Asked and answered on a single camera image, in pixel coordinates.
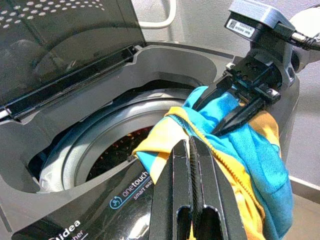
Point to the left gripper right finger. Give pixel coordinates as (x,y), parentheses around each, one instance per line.
(212,195)

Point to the dark glass washer lid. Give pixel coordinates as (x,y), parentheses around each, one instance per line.
(62,50)

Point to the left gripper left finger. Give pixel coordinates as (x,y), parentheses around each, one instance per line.
(172,200)

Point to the grey top-load washing machine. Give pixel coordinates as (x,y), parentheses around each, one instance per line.
(175,62)

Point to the yellow and blue garment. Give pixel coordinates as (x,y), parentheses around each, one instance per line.
(262,155)

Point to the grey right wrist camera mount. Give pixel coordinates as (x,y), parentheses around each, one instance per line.
(267,47)

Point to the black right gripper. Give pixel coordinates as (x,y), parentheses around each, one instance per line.
(252,72)

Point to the black washer control panel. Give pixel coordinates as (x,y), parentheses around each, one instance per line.
(100,220)

